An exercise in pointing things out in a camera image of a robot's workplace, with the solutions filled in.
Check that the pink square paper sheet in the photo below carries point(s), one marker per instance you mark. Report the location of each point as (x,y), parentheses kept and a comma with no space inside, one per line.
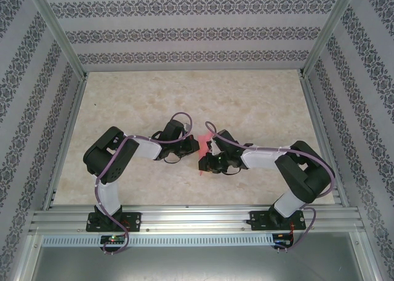
(203,144)

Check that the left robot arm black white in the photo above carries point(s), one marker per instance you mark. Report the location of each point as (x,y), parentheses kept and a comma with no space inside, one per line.
(107,198)

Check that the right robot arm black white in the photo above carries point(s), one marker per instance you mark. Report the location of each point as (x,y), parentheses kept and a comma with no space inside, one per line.
(261,158)

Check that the grey sheet metal panel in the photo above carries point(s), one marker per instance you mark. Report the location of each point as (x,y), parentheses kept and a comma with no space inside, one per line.
(197,265)

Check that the small controller circuit board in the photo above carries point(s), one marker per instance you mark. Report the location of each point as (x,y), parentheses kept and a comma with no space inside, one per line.
(112,239)
(282,238)

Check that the aluminium mounting rail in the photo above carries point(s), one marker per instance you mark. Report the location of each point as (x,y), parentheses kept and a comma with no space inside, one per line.
(197,219)

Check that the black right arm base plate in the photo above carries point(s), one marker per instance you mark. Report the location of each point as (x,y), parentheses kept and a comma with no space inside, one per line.
(258,221)

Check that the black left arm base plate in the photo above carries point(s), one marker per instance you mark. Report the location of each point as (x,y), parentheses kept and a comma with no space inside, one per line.
(135,222)

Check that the aluminium side rail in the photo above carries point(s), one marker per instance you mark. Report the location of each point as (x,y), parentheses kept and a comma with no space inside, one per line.
(66,139)
(321,139)

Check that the aluminium frame post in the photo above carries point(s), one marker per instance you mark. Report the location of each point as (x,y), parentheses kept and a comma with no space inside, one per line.
(329,32)
(58,32)

